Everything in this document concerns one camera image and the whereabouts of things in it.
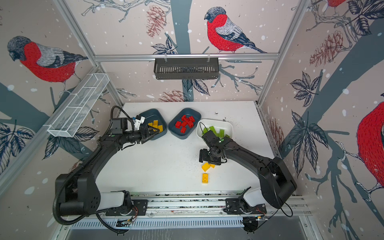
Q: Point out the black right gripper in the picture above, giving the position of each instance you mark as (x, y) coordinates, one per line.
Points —
(203, 155)

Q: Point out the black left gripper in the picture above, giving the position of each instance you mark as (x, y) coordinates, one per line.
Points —
(147, 131)

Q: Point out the yellow long lego top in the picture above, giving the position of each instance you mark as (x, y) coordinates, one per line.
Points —
(160, 127)

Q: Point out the yellow long lego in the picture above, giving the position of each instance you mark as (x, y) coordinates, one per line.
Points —
(205, 178)
(160, 127)

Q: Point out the yellow long lego bottom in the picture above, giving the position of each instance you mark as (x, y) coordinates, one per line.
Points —
(205, 178)

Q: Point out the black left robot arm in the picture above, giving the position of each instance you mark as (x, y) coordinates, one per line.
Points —
(77, 195)

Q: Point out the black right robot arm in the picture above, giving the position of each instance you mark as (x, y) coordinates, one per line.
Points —
(276, 182)

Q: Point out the left dark teal bin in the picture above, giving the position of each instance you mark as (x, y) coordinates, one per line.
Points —
(154, 118)

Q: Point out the dark teal bin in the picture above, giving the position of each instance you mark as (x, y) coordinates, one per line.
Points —
(188, 112)
(154, 118)

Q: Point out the white plastic bin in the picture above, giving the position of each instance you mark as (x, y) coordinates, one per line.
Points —
(206, 123)

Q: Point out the middle dark teal bin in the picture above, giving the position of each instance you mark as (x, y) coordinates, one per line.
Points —
(188, 112)

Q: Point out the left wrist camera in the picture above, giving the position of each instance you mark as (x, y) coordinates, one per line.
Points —
(138, 121)

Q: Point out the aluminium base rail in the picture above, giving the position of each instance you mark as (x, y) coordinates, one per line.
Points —
(202, 204)

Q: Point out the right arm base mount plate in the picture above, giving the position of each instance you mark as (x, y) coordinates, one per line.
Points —
(244, 207)

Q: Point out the black hanging wire basket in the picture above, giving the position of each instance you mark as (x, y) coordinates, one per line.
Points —
(187, 69)

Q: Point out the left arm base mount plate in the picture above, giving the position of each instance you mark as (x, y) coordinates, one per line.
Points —
(135, 208)

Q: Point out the white mesh wire shelf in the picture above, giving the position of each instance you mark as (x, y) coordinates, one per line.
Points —
(81, 102)

